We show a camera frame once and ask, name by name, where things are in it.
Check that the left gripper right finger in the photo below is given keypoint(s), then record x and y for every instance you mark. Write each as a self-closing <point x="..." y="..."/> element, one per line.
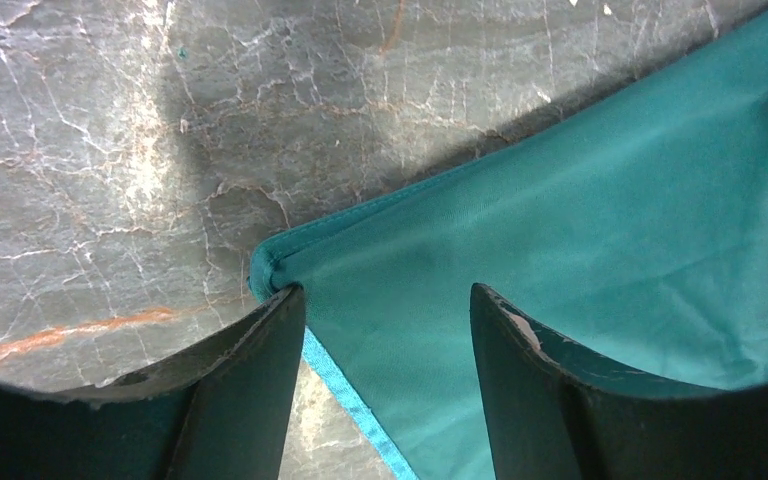
<point x="556" y="409"/>

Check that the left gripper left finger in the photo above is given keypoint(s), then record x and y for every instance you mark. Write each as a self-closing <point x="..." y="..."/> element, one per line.
<point x="218" y="409"/>

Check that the teal cloth napkin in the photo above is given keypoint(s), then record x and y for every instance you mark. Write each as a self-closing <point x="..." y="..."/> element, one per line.
<point x="637" y="227"/>

